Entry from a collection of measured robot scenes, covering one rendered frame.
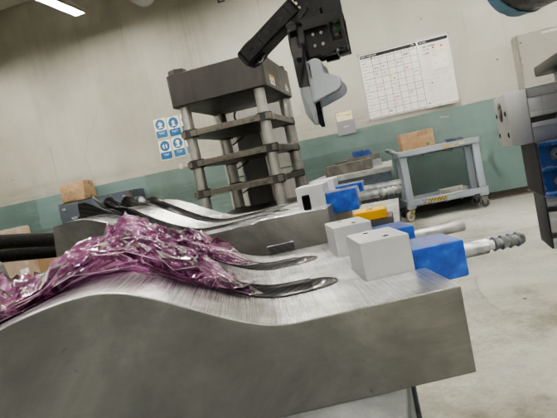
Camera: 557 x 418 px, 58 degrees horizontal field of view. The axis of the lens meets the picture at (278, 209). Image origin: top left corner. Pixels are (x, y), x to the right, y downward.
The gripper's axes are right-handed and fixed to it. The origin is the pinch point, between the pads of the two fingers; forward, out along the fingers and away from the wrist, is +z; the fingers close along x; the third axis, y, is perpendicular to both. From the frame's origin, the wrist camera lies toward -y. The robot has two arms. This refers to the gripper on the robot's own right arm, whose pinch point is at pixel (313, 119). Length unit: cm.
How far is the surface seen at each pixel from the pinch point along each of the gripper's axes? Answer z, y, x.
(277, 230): 13.5, -4.5, -17.6
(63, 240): 9.7, -34.1, -17.6
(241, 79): -81, -110, 367
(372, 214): 17.9, 4.6, 17.9
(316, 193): 10.3, 0.3, -13.2
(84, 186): -31, -437, 583
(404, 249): 13.8, 10.3, -40.3
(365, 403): 21, 7, -48
